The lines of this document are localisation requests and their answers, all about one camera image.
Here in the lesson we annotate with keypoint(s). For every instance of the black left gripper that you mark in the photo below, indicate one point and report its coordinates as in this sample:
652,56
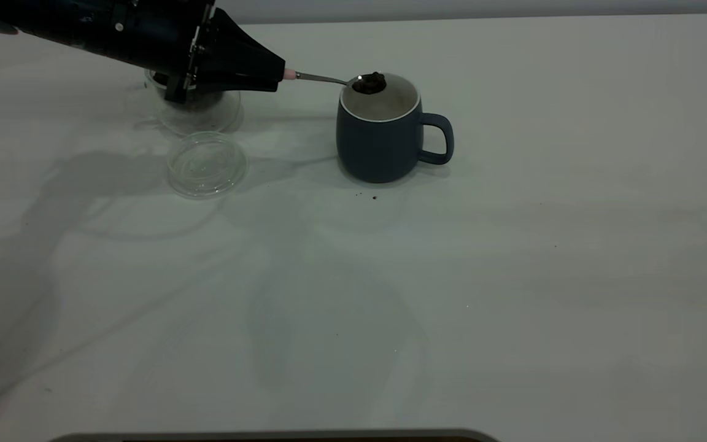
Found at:
157,31

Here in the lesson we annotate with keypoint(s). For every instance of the small coffee bean heap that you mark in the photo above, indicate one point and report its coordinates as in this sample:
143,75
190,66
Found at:
369,83

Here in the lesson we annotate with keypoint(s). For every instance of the grey ceramic mug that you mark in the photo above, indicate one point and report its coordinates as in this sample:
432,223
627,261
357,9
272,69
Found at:
378,150

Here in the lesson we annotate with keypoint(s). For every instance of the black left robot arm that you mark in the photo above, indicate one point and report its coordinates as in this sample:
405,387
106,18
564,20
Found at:
40,18

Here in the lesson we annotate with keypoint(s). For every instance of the coffee bean pile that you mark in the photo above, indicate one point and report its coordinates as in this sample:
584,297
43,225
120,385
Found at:
206,101

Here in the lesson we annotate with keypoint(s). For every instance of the clear glass cup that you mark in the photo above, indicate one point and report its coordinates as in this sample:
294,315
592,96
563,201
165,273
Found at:
224,113

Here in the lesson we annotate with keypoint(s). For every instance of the clear glass lid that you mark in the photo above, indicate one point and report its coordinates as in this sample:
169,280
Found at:
206,169

